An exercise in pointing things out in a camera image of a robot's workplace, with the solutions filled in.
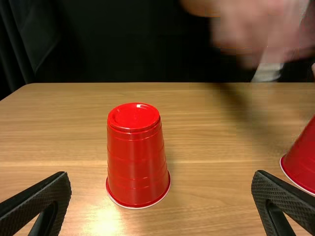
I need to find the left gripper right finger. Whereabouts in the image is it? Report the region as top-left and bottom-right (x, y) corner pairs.
(251, 170), (315, 236)

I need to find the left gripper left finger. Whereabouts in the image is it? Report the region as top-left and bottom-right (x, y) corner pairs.
(0, 171), (72, 236)

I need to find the red cup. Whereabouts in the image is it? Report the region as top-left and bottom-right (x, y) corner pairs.
(105, 102), (171, 209)
(280, 115), (315, 195)

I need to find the person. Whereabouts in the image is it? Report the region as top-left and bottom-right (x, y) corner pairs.
(178, 0), (315, 83)

